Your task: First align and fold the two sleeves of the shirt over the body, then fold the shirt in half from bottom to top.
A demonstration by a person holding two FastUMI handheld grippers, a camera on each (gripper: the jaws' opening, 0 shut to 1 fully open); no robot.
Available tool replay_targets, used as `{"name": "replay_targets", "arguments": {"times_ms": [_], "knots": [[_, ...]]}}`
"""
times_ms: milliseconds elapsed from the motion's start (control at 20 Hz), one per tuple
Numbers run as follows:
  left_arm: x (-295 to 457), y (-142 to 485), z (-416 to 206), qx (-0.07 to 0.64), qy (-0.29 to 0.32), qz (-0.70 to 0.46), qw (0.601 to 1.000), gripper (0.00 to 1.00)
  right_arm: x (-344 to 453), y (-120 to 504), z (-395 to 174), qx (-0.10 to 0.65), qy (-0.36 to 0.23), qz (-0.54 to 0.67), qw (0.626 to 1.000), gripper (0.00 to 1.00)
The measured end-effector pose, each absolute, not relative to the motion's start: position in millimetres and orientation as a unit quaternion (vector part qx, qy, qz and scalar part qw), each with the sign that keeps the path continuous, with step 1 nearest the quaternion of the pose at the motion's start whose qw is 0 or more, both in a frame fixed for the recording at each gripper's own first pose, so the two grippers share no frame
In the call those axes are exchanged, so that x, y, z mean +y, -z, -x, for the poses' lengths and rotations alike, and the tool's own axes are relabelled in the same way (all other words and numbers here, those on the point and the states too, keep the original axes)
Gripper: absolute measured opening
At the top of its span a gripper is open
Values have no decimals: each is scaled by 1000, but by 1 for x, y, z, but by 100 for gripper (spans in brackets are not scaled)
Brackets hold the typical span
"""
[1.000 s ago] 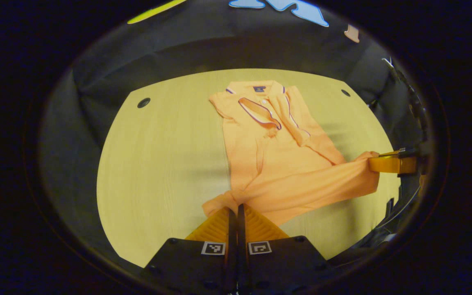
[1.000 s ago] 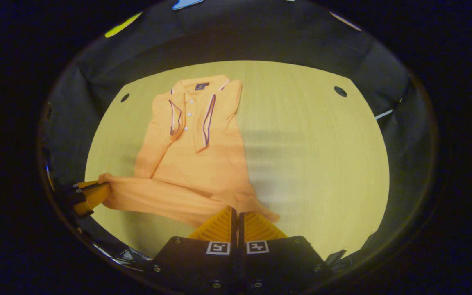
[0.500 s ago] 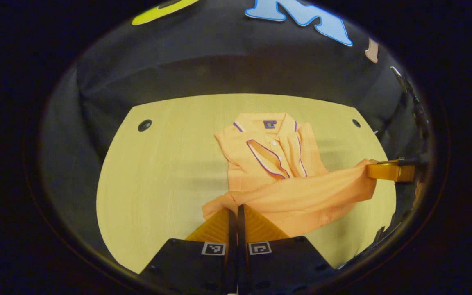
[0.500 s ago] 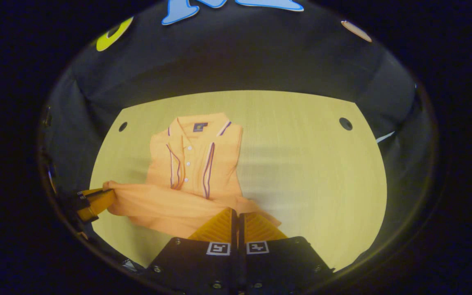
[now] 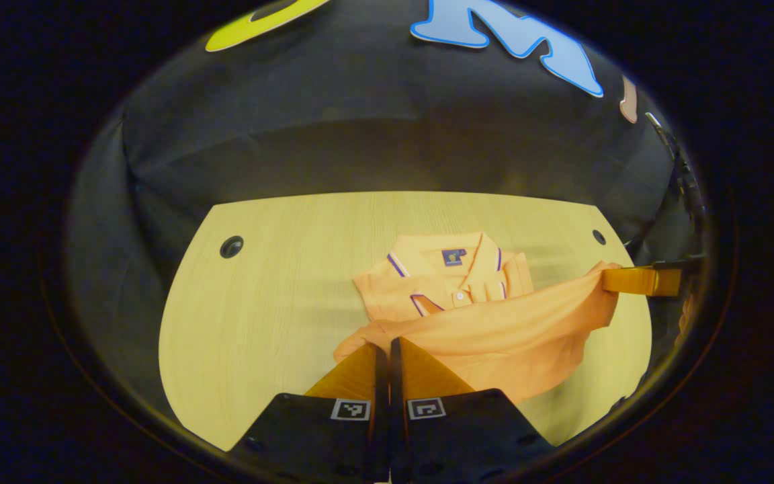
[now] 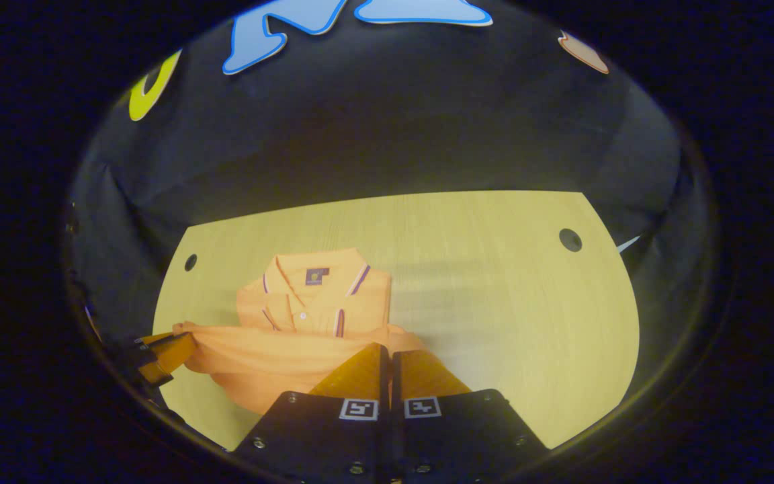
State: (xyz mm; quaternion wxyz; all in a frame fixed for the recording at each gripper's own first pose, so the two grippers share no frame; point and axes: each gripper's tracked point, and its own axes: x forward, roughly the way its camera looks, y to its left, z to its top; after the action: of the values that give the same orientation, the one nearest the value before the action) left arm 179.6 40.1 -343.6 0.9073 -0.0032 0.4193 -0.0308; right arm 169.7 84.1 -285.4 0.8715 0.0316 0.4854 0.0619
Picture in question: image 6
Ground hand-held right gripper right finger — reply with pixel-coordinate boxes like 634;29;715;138
390;350;550;484

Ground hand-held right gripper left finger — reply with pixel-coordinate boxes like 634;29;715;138
231;342;392;484

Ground orange T-shirt with collar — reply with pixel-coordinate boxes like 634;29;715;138
172;247;429;415

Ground black backdrop cloth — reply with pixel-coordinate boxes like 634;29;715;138
67;0;712;380

